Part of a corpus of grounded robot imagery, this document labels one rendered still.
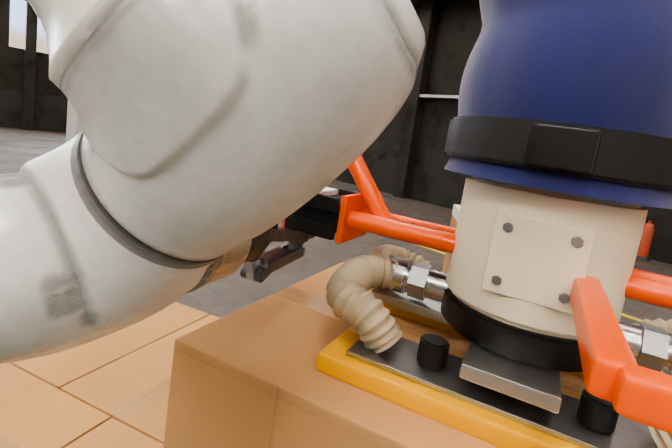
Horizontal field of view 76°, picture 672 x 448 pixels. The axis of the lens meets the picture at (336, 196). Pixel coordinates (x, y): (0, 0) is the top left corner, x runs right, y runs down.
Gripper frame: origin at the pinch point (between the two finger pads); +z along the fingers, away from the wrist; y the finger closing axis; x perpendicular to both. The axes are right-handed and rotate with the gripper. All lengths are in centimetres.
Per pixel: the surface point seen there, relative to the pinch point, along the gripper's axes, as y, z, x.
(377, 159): 30, 1041, -332
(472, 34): -273, 951, -133
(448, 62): -215, 972, -178
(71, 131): 15, 177, -300
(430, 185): 68, 970, -170
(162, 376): 65, 39, -59
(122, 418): 65, 21, -54
